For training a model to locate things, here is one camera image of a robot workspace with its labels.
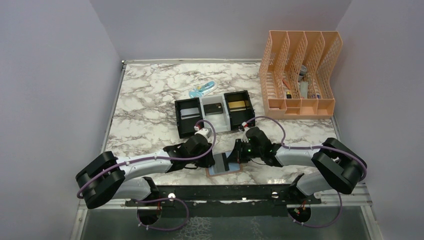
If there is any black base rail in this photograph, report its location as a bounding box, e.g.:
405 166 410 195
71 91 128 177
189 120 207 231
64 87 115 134
125 177 322 210

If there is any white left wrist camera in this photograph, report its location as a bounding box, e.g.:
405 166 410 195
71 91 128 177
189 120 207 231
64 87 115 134
194 125 213 140

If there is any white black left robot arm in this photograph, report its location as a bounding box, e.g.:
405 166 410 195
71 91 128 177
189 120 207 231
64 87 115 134
75 133 215 209

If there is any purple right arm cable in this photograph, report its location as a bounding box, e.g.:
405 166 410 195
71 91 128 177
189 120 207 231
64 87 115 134
241 115 369 229

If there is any brown leather card holder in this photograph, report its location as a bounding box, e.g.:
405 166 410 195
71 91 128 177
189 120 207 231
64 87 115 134
205 151 242 178

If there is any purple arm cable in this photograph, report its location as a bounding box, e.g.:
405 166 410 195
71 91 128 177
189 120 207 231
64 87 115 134
241 115 369 229
76 119 218 200

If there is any silver credit card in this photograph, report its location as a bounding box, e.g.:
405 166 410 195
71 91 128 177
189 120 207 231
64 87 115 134
180 107 200 120

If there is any grey staples box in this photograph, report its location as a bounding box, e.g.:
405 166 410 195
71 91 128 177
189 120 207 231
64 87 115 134
299 81 309 99

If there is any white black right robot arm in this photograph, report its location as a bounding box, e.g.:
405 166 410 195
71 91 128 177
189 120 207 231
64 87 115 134
228 127 367 204

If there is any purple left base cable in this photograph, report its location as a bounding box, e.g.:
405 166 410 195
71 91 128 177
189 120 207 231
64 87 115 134
136 194 192 232

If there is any white tray bin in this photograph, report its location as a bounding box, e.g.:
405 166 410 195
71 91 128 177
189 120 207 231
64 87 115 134
199 93 231 133

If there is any gold credit card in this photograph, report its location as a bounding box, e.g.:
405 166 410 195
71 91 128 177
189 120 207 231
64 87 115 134
228 100 247 112

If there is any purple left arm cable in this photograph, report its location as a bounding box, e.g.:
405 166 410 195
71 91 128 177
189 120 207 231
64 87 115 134
76 119 218 200

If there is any blue packaged tool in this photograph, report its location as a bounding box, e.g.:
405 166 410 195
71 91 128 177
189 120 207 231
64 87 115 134
188 81 218 98

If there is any black credit card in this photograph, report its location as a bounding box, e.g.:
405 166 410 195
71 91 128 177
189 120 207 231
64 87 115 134
203 102 224 116

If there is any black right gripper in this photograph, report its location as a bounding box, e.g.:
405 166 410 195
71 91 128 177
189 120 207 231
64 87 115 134
226 138 263 162

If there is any peach plastic file organizer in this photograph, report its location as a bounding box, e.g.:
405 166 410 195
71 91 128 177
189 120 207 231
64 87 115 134
259 30 343 120

